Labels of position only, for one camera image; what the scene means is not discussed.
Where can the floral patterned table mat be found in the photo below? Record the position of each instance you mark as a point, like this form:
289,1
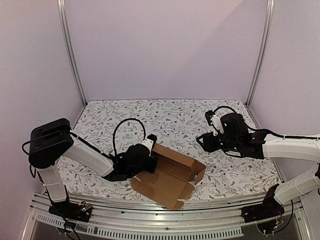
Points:
114,125

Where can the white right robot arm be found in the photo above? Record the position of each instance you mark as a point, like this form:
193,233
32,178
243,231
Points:
263,145

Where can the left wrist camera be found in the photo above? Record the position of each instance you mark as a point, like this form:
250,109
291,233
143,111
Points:
150,141

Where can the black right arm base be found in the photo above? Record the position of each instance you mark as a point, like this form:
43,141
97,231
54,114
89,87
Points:
267,209

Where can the left aluminium frame post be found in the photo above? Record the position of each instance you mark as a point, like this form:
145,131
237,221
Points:
62,12

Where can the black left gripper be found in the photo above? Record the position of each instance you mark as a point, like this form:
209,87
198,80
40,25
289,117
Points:
151,168

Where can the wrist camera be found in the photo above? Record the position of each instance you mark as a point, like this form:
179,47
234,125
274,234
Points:
231,124
150,141

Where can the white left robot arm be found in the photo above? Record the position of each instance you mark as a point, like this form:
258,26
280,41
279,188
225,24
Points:
55,139

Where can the brown cardboard paper box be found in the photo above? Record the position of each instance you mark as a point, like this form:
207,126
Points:
174,178

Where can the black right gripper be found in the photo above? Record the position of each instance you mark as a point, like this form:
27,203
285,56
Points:
208,141

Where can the aluminium front rail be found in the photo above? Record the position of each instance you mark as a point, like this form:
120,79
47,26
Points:
213,219

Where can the right aluminium frame post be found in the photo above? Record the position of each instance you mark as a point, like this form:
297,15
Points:
262,51

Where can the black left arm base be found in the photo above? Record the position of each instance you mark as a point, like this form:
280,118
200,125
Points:
80,211

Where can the aluminium frame post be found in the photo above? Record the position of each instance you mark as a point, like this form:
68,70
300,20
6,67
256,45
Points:
262,51
62,12

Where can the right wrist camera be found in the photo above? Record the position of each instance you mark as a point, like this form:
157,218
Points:
231,124

